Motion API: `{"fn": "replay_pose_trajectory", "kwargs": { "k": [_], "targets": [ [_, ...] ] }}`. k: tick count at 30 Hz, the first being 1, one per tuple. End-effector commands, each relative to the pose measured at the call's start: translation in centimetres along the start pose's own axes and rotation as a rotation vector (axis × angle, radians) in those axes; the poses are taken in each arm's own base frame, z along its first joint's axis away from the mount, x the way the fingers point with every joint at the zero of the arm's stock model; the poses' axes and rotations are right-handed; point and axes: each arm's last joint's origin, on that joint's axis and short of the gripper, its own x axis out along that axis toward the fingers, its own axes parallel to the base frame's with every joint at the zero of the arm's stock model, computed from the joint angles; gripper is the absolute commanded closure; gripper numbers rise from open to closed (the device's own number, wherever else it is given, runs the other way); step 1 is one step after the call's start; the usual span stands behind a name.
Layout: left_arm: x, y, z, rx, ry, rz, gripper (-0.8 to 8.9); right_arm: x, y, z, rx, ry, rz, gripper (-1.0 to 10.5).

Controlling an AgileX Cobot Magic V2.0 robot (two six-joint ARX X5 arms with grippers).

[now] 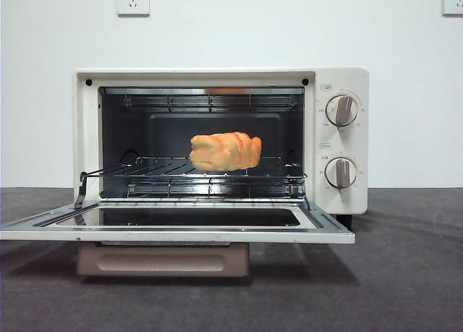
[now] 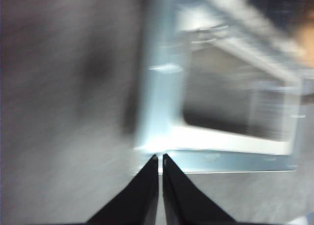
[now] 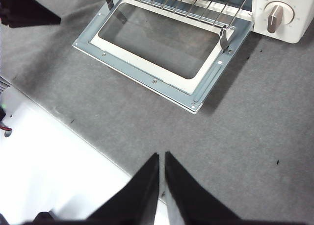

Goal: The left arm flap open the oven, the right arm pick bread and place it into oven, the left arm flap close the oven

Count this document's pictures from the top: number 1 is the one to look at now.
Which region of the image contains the beige oven temperature knob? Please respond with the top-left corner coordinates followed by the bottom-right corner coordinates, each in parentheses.
top-left (324, 94), bottom-right (360, 128)

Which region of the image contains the glass oven door beige handle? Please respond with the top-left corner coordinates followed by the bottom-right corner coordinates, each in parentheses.
top-left (0, 200), bottom-right (357, 278)

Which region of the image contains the metal wire oven rack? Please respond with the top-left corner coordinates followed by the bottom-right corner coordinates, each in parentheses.
top-left (80, 156), bottom-right (310, 178)

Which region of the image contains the cream Toshiba toaster oven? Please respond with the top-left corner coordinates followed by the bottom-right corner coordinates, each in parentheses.
top-left (71, 66), bottom-right (370, 227)

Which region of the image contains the golden bread loaf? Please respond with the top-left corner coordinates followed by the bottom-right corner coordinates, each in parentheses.
top-left (189, 130), bottom-right (263, 174)

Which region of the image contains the beige oven timer knob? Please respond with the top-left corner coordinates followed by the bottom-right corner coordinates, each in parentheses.
top-left (323, 156), bottom-right (359, 189)

